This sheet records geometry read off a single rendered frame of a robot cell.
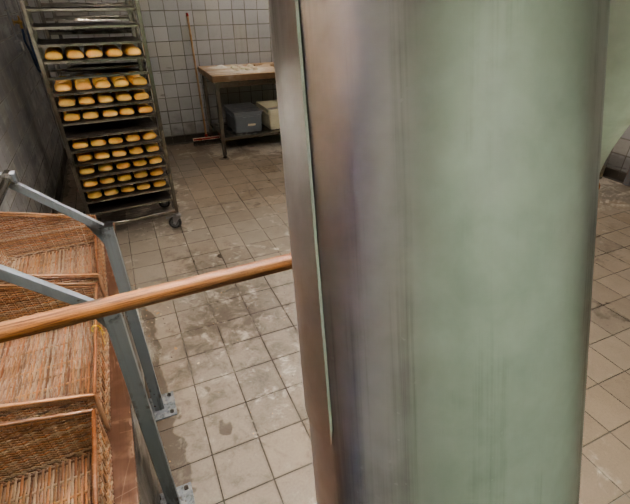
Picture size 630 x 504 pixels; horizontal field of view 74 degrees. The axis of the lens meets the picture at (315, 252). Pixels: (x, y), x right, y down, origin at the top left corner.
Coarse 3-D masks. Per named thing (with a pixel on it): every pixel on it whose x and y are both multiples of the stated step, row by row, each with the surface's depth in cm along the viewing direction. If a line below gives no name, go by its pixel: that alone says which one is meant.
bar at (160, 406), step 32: (0, 192) 112; (32, 192) 128; (96, 224) 141; (32, 288) 95; (64, 288) 99; (128, 288) 156; (128, 320) 162; (128, 352) 112; (128, 384) 117; (160, 416) 188; (160, 448) 135; (160, 480) 142
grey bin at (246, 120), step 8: (232, 104) 518; (240, 104) 518; (248, 104) 518; (232, 112) 484; (240, 112) 483; (248, 112) 486; (256, 112) 490; (232, 120) 496; (240, 120) 488; (248, 120) 492; (256, 120) 496; (232, 128) 507; (240, 128) 493; (248, 128) 497; (256, 128) 501
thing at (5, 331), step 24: (264, 264) 75; (288, 264) 76; (144, 288) 68; (168, 288) 69; (192, 288) 70; (48, 312) 63; (72, 312) 63; (96, 312) 65; (120, 312) 67; (0, 336) 60; (24, 336) 62
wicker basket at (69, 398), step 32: (0, 288) 138; (96, 288) 148; (0, 320) 144; (96, 320) 134; (0, 352) 142; (32, 352) 142; (64, 352) 141; (96, 352) 122; (0, 384) 130; (32, 384) 130; (64, 384) 130; (96, 384) 112; (0, 416) 101; (32, 416) 106
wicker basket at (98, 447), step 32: (64, 416) 102; (96, 416) 105; (0, 448) 99; (32, 448) 103; (64, 448) 107; (96, 448) 96; (0, 480) 103; (32, 480) 104; (64, 480) 104; (96, 480) 90
